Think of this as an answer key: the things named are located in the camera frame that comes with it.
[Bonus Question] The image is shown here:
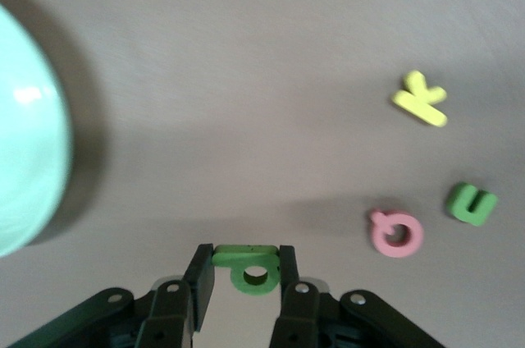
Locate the pink foam letter Q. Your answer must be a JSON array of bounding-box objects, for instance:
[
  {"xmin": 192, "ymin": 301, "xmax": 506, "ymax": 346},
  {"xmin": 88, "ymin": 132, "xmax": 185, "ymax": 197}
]
[{"xmin": 367, "ymin": 208, "xmax": 425, "ymax": 259}]

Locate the green plate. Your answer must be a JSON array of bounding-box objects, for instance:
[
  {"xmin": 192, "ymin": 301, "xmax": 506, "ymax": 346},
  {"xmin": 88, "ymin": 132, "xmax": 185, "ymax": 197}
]
[{"xmin": 0, "ymin": 2, "xmax": 74, "ymax": 259}]

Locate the brown table cover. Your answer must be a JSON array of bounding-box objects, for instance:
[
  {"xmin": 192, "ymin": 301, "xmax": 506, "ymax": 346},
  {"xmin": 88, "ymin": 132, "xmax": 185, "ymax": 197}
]
[{"xmin": 0, "ymin": 0, "xmax": 525, "ymax": 348}]

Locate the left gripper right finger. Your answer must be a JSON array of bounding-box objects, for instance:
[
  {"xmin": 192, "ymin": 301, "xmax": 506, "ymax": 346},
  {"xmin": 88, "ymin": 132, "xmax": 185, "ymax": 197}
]
[{"xmin": 268, "ymin": 245, "xmax": 446, "ymax": 348}]

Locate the yellow foam letter K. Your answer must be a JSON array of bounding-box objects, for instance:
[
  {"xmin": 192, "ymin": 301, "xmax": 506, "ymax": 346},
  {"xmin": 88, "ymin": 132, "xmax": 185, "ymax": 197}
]
[{"xmin": 391, "ymin": 70, "xmax": 449, "ymax": 129}]

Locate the green foam letter u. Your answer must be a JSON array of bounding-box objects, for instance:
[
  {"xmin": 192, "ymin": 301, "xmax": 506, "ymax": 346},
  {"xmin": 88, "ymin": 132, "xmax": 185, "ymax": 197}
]
[{"xmin": 444, "ymin": 181, "xmax": 500, "ymax": 227}]

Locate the green foam letter p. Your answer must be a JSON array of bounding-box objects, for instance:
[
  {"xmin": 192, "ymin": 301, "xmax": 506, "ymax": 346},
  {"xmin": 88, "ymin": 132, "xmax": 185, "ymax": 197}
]
[{"xmin": 212, "ymin": 244, "xmax": 281, "ymax": 295}]

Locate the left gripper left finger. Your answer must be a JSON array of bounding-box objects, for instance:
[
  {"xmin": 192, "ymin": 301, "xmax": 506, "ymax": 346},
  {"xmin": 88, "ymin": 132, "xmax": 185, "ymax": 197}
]
[{"xmin": 7, "ymin": 244, "xmax": 217, "ymax": 348}]

